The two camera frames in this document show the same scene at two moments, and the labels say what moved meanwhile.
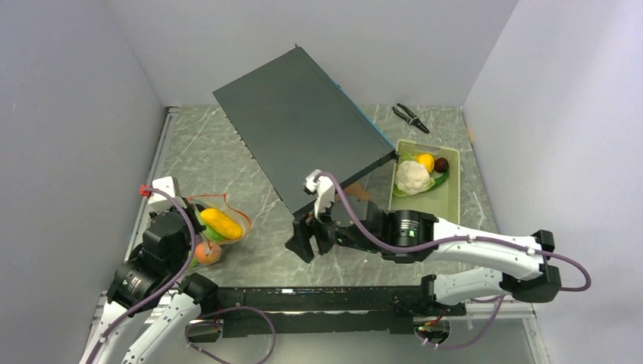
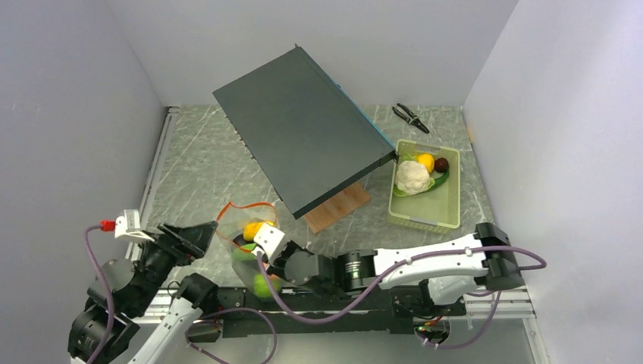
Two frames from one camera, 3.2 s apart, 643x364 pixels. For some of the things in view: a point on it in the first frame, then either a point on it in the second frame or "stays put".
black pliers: x=413 y=120 stays put
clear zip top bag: x=224 y=225 to x=237 y=225
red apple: x=440 y=164 stays put
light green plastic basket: x=425 y=178 stays put
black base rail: x=260 y=311 stays put
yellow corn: x=219 y=226 to x=251 y=229
